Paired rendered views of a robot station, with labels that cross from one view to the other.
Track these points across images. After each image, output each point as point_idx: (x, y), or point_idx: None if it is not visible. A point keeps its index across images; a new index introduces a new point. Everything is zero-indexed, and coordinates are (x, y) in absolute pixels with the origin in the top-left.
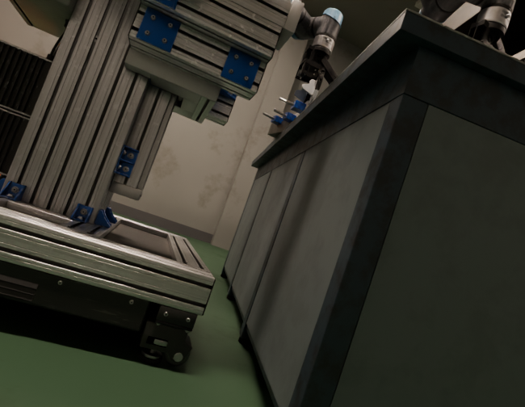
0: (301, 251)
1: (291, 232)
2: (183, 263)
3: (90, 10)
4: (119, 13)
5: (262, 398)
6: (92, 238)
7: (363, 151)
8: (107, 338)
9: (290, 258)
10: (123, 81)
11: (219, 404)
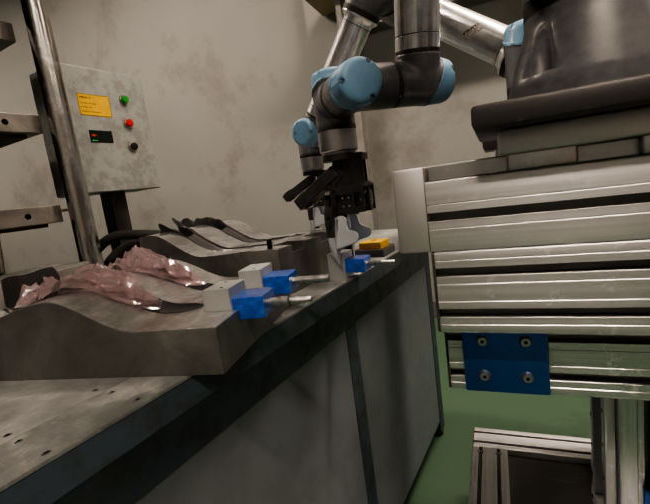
0: (413, 380)
1: (395, 393)
2: (500, 446)
3: None
4: None
5: (416, 478)
6: (588, 446)
7: (423, 294)
8: None
9: (406, 401)
10: None
11: (456, 469)
